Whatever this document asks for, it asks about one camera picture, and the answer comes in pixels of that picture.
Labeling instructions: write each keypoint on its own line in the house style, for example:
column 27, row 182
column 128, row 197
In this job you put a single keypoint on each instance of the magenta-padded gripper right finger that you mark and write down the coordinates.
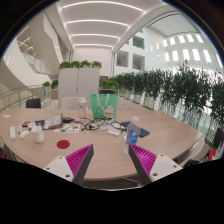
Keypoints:
column 163, row 165

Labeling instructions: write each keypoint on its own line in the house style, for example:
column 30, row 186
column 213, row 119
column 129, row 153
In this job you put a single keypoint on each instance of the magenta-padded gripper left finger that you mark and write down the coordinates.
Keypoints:
column 56, row 166

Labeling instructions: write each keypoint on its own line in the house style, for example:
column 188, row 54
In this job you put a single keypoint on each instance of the clear blue-labelled water bottle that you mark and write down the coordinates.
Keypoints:
column 132, row 133

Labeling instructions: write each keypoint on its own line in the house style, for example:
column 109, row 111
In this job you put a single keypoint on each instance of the flat round red coaster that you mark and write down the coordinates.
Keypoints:
column 63, row 144

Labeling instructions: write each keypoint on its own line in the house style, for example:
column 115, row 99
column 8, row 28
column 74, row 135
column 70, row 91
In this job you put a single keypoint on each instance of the white side chair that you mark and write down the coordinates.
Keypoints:
column 193, row 151

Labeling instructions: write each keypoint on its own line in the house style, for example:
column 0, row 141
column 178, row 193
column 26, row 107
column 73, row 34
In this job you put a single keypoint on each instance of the dark blue phone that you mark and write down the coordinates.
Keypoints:
column 145, row 133

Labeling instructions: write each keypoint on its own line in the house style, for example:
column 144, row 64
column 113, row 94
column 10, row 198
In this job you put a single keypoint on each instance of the white paper cup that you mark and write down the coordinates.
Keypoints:
column 38, row 134

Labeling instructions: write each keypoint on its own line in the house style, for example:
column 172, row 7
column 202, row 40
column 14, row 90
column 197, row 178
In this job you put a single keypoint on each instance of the colourful sticker sheet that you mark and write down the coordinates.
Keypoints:
column 68, row 128

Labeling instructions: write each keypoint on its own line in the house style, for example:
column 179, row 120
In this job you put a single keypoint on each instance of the white computer mouse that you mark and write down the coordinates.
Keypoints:
column 24, row 134

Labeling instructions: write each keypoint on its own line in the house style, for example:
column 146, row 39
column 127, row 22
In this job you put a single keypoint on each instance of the black notebook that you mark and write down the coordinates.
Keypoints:
column 39, row 122

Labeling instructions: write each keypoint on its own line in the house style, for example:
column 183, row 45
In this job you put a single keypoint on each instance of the black power adapter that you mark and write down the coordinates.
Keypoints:
column 68, row 119

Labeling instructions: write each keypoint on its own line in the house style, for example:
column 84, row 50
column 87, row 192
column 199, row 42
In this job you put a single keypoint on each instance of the small white device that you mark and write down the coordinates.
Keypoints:
column 20, row 128

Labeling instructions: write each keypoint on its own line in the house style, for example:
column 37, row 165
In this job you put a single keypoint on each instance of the small red and black device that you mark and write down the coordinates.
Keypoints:
column 26, row 123

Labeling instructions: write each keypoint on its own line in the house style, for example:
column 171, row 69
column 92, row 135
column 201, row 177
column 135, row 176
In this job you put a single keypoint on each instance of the white card packet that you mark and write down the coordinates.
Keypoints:
column 114, row 132

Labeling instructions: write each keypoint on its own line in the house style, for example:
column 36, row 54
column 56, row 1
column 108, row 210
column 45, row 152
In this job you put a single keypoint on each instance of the clear tumbler with white lid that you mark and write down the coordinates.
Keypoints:
column 82, row 107

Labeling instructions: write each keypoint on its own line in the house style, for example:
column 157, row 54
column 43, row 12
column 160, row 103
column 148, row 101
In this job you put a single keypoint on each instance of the black chair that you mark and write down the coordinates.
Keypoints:
column 33, row 103

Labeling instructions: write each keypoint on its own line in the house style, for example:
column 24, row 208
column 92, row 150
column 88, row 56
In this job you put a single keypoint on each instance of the white paper slip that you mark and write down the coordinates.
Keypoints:
column 6, row 116

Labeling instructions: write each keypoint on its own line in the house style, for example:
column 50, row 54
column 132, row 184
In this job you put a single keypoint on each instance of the green tote bag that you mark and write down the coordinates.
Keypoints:
column 101, row 106

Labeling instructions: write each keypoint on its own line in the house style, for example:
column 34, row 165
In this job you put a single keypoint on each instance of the row of green hedge plants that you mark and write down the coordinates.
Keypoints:
column 173, row 90

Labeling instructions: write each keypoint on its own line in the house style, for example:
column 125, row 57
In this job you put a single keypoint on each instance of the brown planter with green plants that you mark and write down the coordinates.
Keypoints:
column 53, row 90

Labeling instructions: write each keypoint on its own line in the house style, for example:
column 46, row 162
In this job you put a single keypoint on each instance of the white cabinet topped with plants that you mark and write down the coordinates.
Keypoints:
column 78, row 83

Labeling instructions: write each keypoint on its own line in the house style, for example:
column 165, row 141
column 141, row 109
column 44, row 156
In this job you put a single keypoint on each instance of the low planter with green plants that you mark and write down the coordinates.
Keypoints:
column 108, row 84

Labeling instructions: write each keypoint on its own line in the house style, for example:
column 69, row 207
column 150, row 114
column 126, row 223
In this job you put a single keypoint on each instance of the ceiling light strips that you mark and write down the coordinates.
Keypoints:
column 98, row 21

